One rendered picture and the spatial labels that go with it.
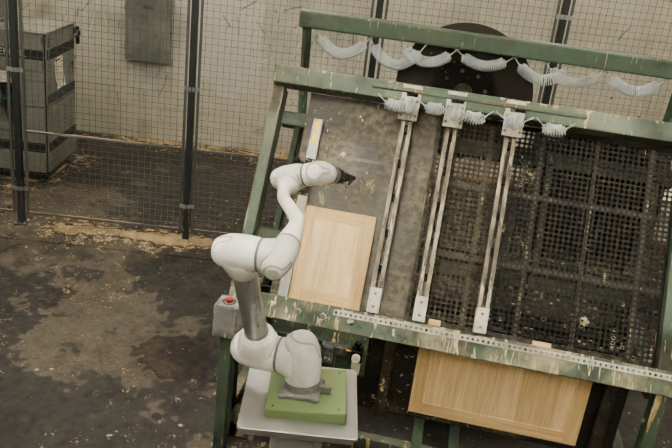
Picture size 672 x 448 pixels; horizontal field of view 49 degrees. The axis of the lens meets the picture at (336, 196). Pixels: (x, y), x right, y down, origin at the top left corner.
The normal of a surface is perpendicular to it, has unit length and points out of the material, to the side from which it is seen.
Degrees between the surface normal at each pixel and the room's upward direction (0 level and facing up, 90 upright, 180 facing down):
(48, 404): 0
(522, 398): 90
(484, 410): 90
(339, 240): 59
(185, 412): 0
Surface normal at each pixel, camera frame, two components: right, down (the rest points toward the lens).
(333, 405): 0.06, -0.94
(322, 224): -0.11, -0.19
